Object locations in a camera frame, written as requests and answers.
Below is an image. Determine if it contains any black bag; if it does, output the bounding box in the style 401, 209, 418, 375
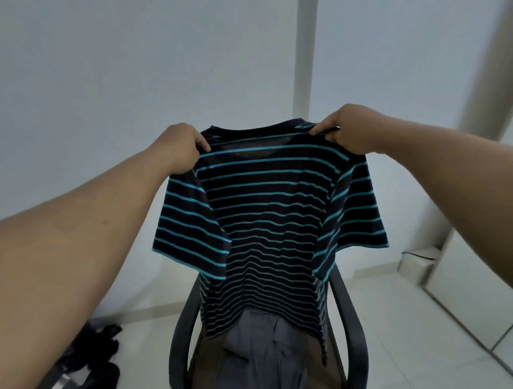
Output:
51, 323, 123, 389

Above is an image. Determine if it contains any person's left forearm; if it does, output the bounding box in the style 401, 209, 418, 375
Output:
0, 145, 174, 389

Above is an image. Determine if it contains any person's left hand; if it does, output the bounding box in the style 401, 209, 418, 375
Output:
149, 123, 212, 176

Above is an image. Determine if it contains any white cabinet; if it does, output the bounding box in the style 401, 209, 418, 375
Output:
423, 226, 513, 379

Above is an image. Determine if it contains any grey garment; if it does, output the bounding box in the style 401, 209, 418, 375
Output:
221, 309, 310, 389

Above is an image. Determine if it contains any white box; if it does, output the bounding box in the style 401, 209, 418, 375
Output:
397, 246, 442, 286

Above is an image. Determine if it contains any black office chair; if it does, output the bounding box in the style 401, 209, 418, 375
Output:
169, 262, 370, 389

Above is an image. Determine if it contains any person's right forearm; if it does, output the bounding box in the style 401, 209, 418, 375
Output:
378, 116, 513, 289

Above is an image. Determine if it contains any person's right hand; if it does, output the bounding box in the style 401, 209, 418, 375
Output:
310, 104, 395, 155

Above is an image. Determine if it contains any black teal striped t-shirt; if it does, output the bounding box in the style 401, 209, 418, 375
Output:
151, 118, 390, 368

